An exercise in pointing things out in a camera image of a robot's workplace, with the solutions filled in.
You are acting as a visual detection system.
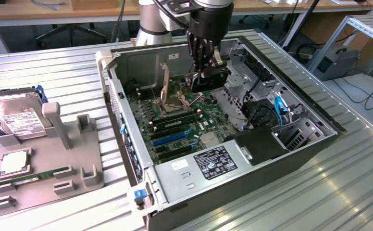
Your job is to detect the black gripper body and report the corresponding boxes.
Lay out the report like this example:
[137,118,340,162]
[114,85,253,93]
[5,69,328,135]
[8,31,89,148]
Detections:
[188,3,234,47]

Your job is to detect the green graphics card black cooler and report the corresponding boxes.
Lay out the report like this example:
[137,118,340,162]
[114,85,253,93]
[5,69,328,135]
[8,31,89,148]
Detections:
[158,62,229,114]

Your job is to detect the silver drive cage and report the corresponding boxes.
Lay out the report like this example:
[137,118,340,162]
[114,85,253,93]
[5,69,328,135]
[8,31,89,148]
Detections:
[217,59,273,102]

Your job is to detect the silver socket cover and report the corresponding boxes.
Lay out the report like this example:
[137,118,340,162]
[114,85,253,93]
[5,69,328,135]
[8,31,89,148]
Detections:
[180,91,204,107]

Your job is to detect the CPU socket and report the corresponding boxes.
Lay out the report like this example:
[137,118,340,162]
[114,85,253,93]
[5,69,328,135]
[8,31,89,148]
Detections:
[153,95,190,116]

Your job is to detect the green motherboard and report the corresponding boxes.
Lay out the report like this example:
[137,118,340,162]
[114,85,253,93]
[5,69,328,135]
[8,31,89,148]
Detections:
[126,80,238,167]

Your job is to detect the green RAM stick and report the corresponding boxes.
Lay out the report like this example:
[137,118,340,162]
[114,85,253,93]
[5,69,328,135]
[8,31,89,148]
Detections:
[156,116,200,129]
[0,167,70,187]

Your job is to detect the black expansion slot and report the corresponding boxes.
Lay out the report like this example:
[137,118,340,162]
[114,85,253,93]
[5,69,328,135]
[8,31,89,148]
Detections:
[150,127,186,140]
[157,145,193,159]

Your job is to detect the silver chipset heatsink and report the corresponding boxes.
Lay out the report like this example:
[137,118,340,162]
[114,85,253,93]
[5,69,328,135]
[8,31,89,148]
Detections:
[201,133,222,147]

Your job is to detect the blue expansion slot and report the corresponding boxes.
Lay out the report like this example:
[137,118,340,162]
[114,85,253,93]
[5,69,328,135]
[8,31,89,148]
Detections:
[153,133,189,147]

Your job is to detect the black plastic shroud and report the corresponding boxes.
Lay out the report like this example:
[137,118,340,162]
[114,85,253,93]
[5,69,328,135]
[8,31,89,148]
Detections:
[233,126,289,167]

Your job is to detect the silver perforated disk bay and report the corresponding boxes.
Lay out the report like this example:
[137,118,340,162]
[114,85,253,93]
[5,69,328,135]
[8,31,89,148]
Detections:
[272,116,337,151]

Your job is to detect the black office chair base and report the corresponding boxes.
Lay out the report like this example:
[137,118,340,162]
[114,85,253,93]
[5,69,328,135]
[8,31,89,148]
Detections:
[33,23,108,48]

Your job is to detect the blue disk caddy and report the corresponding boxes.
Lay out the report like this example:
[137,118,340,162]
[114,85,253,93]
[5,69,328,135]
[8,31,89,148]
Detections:
[0,83,49,104]

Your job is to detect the grey power supply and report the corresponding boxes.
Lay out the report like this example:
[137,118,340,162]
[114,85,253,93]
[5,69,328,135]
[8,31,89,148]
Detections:
[153,141,253,203]

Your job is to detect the black open PC case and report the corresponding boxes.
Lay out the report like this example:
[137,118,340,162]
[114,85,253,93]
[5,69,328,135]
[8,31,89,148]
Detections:
[94,35,348,231]

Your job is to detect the blue case latch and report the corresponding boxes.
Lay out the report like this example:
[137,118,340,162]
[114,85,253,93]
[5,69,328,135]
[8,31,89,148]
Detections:
[133,189,148,202]

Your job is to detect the silver hard disk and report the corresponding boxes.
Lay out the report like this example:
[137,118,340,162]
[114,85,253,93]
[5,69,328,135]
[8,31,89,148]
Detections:
[0,92,46,141]

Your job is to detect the grey parts rack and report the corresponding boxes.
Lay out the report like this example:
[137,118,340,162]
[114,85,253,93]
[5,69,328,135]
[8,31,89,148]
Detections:
[0,102,105,218]

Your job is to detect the silver CPU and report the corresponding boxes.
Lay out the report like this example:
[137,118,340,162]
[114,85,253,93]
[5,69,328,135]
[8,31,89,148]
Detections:
[0,152,29,176]

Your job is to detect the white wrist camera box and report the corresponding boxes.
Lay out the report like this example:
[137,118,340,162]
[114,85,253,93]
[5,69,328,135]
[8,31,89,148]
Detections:
[158,0,205,31]

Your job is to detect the wooden desk white frame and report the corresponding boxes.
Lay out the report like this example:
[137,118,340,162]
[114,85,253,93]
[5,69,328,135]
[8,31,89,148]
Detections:
[0,0,142,55]
[232,0,373,48]

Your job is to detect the blue wire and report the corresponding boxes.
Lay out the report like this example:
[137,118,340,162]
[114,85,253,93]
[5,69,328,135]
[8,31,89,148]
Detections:
[273,95,290,126]

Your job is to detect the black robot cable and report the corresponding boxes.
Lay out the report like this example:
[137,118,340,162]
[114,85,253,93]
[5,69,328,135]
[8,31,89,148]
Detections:
[109,0,192,46]

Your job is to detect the grey box with handle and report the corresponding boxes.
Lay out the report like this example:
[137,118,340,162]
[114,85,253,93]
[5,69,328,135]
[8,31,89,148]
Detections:
[306,45,362,81]

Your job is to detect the aluminium frame table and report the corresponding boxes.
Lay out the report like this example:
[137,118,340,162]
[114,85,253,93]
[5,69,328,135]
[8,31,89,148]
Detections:
[316,13,373,73]

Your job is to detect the light blue network cable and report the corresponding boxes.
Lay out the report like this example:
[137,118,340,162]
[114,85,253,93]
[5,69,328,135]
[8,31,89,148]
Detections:
[32,0,68,11]

